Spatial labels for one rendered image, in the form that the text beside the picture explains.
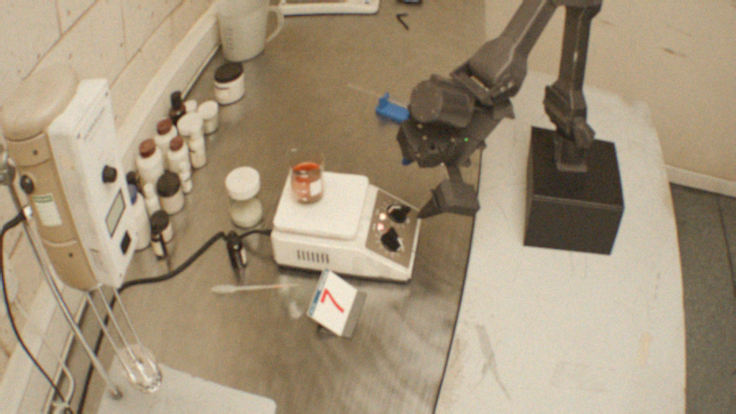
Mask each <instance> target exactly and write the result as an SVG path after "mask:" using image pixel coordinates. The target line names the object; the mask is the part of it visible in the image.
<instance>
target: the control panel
mask: <svg viewBox="0 0 736 414"><path fill-rule="evenodd" d="M390 205H405V206H409V207H410V208H411V211H410V212H409V213H408V214H407V219H406V221H405V222H404V223H395V222H393V221H392V220H391V219H390V218H389V216H388V215H387V208H388V207H389V206H390ZM418 213H419V210H417V209H414V208H412V207H411V206H410V205H407V204H405V203H403V202H402V201H400V200H398V199H396V198H394V197H392V196H391V195H388V194H387V193H385V192H383V191H381V190H379V189H378V191H377V194H376V197H375V204H374V208H373V211H372V215H371V219H370V226H369V230H368V233H367V237H366V244H365V248H366V249H368V250H370V251H373V252H374V253H376V254H378V255H381V256H383V257H384V258H386V259H388V260H391V261H393V262H394V263H396V264H398V265H401V266H402V267H404V268H406V269H409V267H410V263H411V258H412V250H413V245H414V241H415V235H416V227H417V222H418V218H417V215H418ZM381 214H383V215H384V216H385V219H383V218H381V217H380V215H381ZM379 224H382V225H383V229H380V228H379V227H378V225H379ZM390 227H393V228H395V230H396V232H397V233H398V235H399V237H400V238H401V240H402V243H403V246H402V248H401V249H400V250H399V251H397V252H390V251H387V250H386V249H385V248H384V247H383V245H382V244H381V241H380V238H381V236H382V235H383V234H384V233H385V232H387V230H388V229H389V228H390Z"/></svg>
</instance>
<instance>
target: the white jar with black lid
mask: <svg viewBox="0 0 736 414"><path fill-rule="evenodd" d="M244 91H245V90H244V72H243V65H242V64H241V63H240V62H228V63H225V64H223V65H222V66H220V67H218V68H217V69H216V71H215V72H214V92H215V99H216V101H217V102H218V103H220V104H231V103H233V102H236V101H237V100H239V99H240V98H241V97H242V96H243V95H244Z"/></svg>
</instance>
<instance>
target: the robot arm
mask: <svg viewBox="0 0 736 414"><path fill-rule="evenodd" d="M602 3H603V0H523V1H522V3H521V5H520V6H519V8H518V9H517V10H516V12H515V13H514V15H513V17H512V18H511V20H510V21H509V23H508V24H507V25H506V27H505V28H504V30H503V32H502V33H501V34H500V35H499V37H497V38H495V39H492V40H489V41H487V42H485V43H484V44H483V45H482V46H481V47H480V48H479V49H478V50H477V51H476V52H475V53H474V54H473V56H472V57H471V58H469V59H468V60H466V61H465V62H464V63H463V64H461V65H460V66H459V67H457V68H456V69H454V70H453V71H451V72H450V73H449V76H450V77H452V78H453V79H449V78H445V77H442V76H441V75H437V74H431V76H430V79H429V80H423V81H421V82H420V83H418V84H417V86H416V87H414V88H413V90H412V93H411V98H410V103H409V104H408V106H407V109H408V112H409V114H410V115H409V114H408V115H407V119H404V120H402V123H401V125H400V127H399V130H398V134H397V136H396V139H397V142H398V143H399V146H400V149H401V151H402V156H403V158H402V165H405V166H408V165H410V164H411V163H413V162H415V161H416V162H417V164H418V166H419V167H420V168H436V167H437V166H441V167H442V168H443V170H444V175H445V177H446V179H444V180H442V181H441V183H440V184H439V185H438V186H437V187H436V188H435V190H434V189H430V193H431V196H432V197H431V198H430V199H429V201H428V202H427V203H426V204H425V205H424V207H423V208H422V209H421V210H420V212H419V213H418V215H417V218H418V219H427V218H429V217H433V216H435V215H438V214H443V213H451V214H460V215H465V216H470V217H474V216H475V214H476V213H477V212H478V211H479V210H480V208H481V206H480V202H479V200H478V197H477V194H476V190H475V187H474V185H471V184H466V183H465V182H464V181H463V179H462V175H461V173H460V170H459V168H460V167H464V168H469V167H470V166H471V165H472V162H471V160H470V157H471V156H472V154H473V153H474V152H475V151H476V150H483V151H484V150H485V148H486V147H487V145H486V143H485V139H486V138H487V137H488V136H489V135H490V133H491V132H492V131H493V130H494V129H495V128H496V127H497V126H498V125H499V124H500V123H501V121H502V120H503V119H504V118H505V117H506V118H509V119H515V118H516V117H515V114H514V111H513V104H512V102H511V100H510V98H514V97H515V96H516V95H517V94H518V92H519V91H520V89H521V88H522V84H523V82H524V80H525V78H526V76H527V58H528V56H529V54H530V52H531V50H532V49H533V47H534V46H535V44H536V42H537V40H538V39H539V38H540V36H541V34H542V32H543V31H544V29H545V27H546V26H547V25H548V23H549V21H550V19H551V17H552V16H553V15H554V13H555V11H556V10H557V8H558V7H561V6H564V7H565V17H564V26H563V40H562V48H561V55H560V63H559V75H558V79H557V80H556V81H555V82H554V83H553V84H552V85H546V86H545V96H544V99H543V101H542V104H543V105H544V110H545V113H546V115H547V116H548V118H549V119H550V122H551V123H553V124H554V125H555V133H553V136H552V150H551V152H552V155H553V159H554V161H555V163H556V168H557V170H558V171H563V172H576V173H586V172H587V166H586V156H587V148H589V144H590V143H592V142H593V140H594V138H595V135H596V132H595V131H594V130H593V129H592V128H591V126H590V125H589V124H588V123H587V102H586V99H585V96H584V93H583V83H584V77H585V71H586V64H587V52H588V45H589V38H590V31H591V21H592V19H593V18H595V17H596V16H597V15H598V14H599V13H600V10H601V7H602ZM472 76H473V77H474V78H475V79H476V80H478V81H479V82H480V83H481V84H483V86H484V87H485V88H487V89H488V91H486V90H484V89H483V88H482V87H481V86H480V85H478V84H477V83H476V82H475V81H474V80H473V79H472V78H470V77H472Z"/></svg>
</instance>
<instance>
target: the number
mask: <svg viewBox="0 0 736 414"><path fill-rule="evenodd" d="M352 292H353V289H352V288H351V287H349V286H348V285H347V284H345V283H344V282H342V281H341V280H340V279H338V278H337V277H335V276H334V275H332V274H331V273H329V275H328V277H327V279H326V282H325V284H324V288H323V291H322V293H321V295H320V299H319V301H318V304H317V306H316V308H315V312H314V314H313V316H314V317H316V318H317V319H319V320H321V321H322V322H324V323H325V324H327V325H328V326H329V327H331V328H332V329H334V330H336V331H338V330H339V328H340V325H341V323H342V320H343V317H344V314H345V311H346V309H347V305H348V302H349V301H350V298H351V295H352Z"/></svg>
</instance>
